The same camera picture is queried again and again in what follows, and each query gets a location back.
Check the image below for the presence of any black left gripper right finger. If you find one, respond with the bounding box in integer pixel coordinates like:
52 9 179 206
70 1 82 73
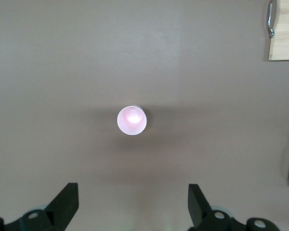
187 184 280 231

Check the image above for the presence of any pink plastic cup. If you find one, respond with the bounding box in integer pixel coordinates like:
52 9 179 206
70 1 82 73
117 104 148 136

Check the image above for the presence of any wooden cutting board metal handle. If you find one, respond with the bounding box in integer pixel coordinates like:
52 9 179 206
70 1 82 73
265 0 289 61

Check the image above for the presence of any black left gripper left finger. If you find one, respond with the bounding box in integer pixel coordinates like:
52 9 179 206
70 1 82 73
0 182 79 231

